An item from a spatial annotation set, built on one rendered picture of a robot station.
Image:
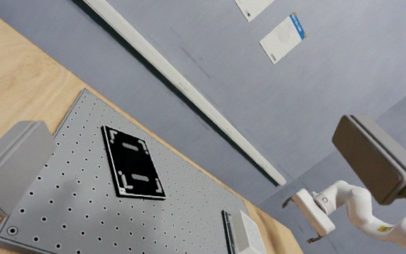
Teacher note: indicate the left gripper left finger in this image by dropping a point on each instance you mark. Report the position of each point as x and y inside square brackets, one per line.
[24, 150]

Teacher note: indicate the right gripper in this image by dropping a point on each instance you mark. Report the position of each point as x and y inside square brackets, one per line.
[317, 216]

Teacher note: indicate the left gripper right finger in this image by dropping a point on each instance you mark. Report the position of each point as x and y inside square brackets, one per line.
[376, 158]

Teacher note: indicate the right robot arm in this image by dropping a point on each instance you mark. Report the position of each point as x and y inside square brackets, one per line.
[358, 203]

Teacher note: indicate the black rectangular plate nest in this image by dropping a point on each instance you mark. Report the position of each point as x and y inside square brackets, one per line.
[132, 169]
[228, 233]

